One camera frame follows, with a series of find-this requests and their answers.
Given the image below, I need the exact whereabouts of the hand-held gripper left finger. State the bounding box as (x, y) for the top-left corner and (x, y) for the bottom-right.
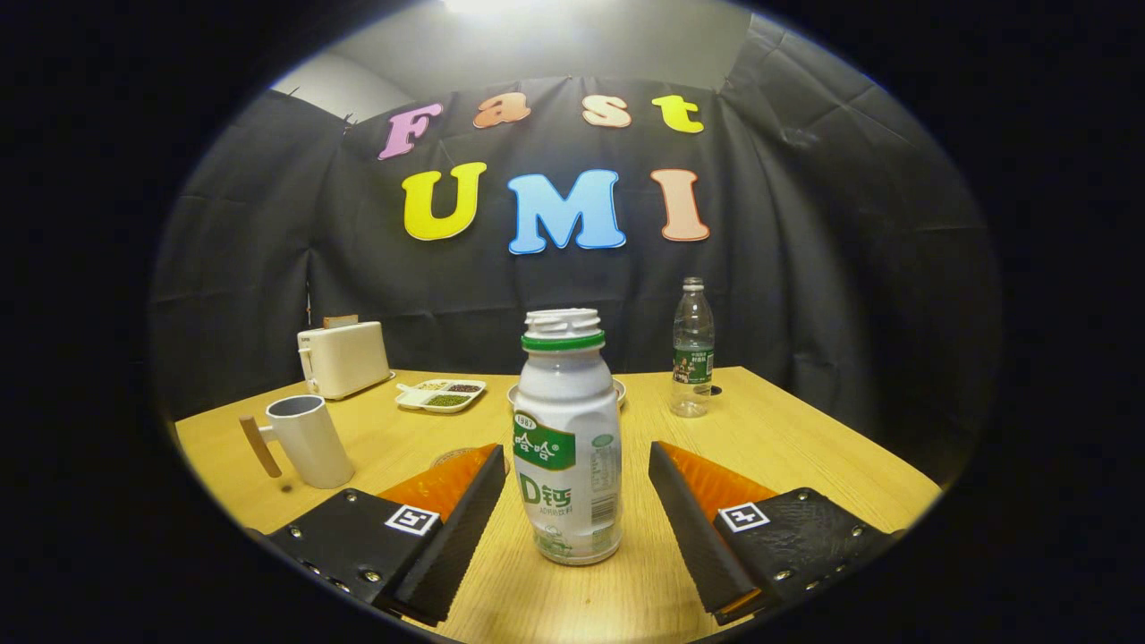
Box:
(266, 444), (507, 627)

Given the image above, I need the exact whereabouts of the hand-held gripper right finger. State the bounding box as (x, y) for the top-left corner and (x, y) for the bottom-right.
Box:
(647, 441), (896, 627)

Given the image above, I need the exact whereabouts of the white juice bottle green label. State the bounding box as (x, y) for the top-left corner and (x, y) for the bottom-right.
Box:
(513, 309), (624, 566)

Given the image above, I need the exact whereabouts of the white cup wooden handle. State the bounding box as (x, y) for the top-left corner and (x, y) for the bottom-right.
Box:
(239, 394), (356, 490)

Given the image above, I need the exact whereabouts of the clear plastic water bottle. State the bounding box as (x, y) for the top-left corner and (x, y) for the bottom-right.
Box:
(671, 277), (716, 419)

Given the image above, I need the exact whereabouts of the wooden table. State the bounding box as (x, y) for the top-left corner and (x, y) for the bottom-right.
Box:
(174, 365), (945, 644)

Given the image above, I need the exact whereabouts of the white divided dish with beans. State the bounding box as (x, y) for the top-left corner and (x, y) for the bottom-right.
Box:
(395, 378), (488, 413)

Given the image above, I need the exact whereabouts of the round white plate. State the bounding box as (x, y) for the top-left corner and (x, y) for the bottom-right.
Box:
(507, 377), (627, 411)

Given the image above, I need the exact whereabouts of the cream toaster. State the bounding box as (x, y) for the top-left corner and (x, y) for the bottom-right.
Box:
(297, 321), (395, 401)

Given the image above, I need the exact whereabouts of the ceiling light panel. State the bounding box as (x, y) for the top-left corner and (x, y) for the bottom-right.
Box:
(438, 0), (573, 15)

